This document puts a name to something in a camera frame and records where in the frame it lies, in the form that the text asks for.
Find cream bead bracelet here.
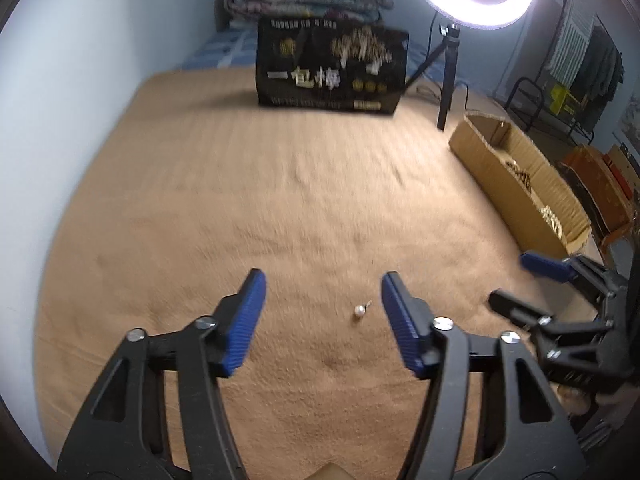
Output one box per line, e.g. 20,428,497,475
539,204,566,241

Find black snack bag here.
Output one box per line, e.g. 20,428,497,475
255,18,409,115

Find black tripod stand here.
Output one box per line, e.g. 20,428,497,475
399,22,462,132

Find cardboard box tray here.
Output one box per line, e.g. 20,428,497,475
449,112,591,259

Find yellow box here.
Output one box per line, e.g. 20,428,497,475
549,84,582,116

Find tan blanket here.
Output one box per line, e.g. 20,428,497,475
36,68,593,479

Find wall painting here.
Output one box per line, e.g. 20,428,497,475
618,94,640,153

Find striped white towel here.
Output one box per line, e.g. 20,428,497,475
544,0,594,88

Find white pearl earring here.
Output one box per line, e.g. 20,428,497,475
352,300,372,320

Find orange covered chair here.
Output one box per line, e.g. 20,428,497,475
556,145,637,255

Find black clothes rack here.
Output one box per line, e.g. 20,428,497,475
504,0,625,144

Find brown wooden bead necklace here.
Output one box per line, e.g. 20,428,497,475
502,156,534,191

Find dark hanging clothes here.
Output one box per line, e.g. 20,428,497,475
570,24,625,132

